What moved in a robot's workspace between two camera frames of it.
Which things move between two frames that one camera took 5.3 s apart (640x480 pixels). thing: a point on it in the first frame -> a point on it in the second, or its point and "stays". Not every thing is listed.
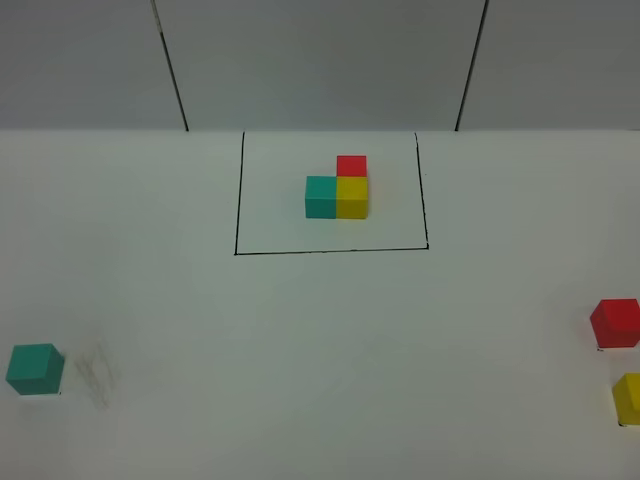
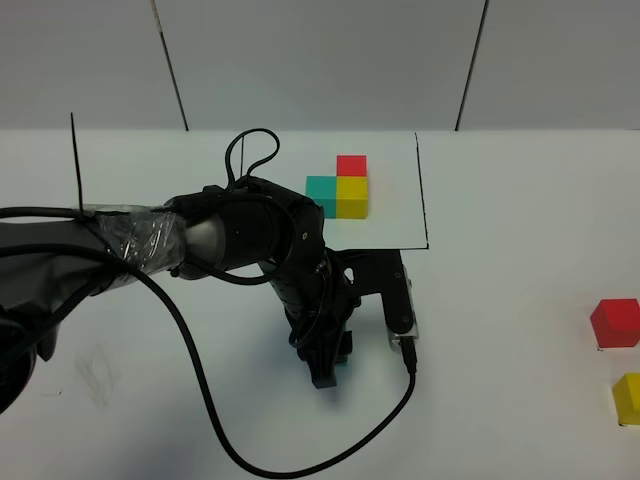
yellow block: (626, 396) stays
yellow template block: (352, 197) stays
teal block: (36, 369) -> (341, 361)
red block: (616, 323) stays
